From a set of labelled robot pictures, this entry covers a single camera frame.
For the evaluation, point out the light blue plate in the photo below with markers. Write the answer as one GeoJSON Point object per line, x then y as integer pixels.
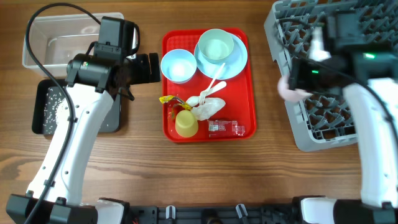
{"type": "Point", "coordinates": [234, 64]}

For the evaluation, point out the clear plastic bin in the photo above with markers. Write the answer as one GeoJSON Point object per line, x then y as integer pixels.
{"type": "Point", "coordinates": [56, 40]}

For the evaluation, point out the pink plastic cup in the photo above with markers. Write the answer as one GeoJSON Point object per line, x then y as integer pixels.
{"type": "Point", "coordinates": [293, 96]}

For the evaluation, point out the yellow snack wrapper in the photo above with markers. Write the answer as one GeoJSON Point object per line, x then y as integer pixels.
{"type": "Point", "coordinates": [173, 105]}

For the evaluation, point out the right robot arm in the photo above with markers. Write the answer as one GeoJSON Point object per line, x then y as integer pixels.
{"type": "Point", "coordinates": [341, 62]}

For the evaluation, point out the white plastic fork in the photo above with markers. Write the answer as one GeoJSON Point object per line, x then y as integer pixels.
{"type": "Point", "coordinates": [211, 84]}

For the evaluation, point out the mint green bowl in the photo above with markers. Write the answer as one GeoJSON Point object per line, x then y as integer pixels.
{"type": "Point", "coordinates": [216, 45]}

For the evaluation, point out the white plastic spoon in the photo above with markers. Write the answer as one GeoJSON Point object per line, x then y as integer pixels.
{"type": "Point", "coordinates": [195, 100]}

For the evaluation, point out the white rice pile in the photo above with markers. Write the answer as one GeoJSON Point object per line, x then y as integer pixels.
{"type": "Point", "coordinates": [54, 107]}

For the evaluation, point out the black plastic tray bin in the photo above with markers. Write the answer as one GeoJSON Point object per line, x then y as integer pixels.
{"type": "Point", "coordinates": [110, 124]}

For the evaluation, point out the yellow plastic cup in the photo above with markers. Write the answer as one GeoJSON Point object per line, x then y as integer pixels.
{"type": "Point", "coordinates": [186, 124]}

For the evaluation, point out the white napkin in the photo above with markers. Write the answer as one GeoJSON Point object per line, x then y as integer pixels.
{"type": "Point", "coordinates": [210, 107]}

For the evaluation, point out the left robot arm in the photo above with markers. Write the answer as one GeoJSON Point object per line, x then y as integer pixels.
{"type": "Point", "coordinates": [94, 80]}

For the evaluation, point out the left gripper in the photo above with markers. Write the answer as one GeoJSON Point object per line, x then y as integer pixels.
{"type": "Point", "coordinates": [143, 75]}

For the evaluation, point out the light blue bowl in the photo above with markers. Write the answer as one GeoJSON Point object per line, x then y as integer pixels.
{"type": "Point", "coordinates": [178, 66]}

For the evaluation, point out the grey dishwasher rack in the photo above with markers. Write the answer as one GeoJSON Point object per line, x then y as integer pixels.
{"type": "Point", "coordinates": [322, 122]}

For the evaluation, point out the red serving tray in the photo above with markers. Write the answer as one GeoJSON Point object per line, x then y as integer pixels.
{"type": "Point", "coordinates": [238, 94]}

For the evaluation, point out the red snack wrapper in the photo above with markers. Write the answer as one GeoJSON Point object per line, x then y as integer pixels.
{"type": "Point", "coordinates": [225, 129]}

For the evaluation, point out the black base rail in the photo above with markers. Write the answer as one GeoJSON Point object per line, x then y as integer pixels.
{"type": "Point", "coordinates": [238, 214]}

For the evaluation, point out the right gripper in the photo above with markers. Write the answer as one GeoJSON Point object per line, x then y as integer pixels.
{"type": "Point", "coordinates": [296, 78]}

